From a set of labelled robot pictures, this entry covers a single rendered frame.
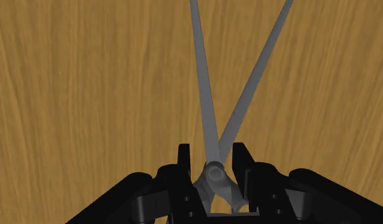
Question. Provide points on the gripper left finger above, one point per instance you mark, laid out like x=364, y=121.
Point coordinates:
x=174, y=192

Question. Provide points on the grey scissors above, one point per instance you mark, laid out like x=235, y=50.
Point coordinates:
x=210, y=133

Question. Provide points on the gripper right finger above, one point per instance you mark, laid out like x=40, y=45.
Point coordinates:
x=266, y=192

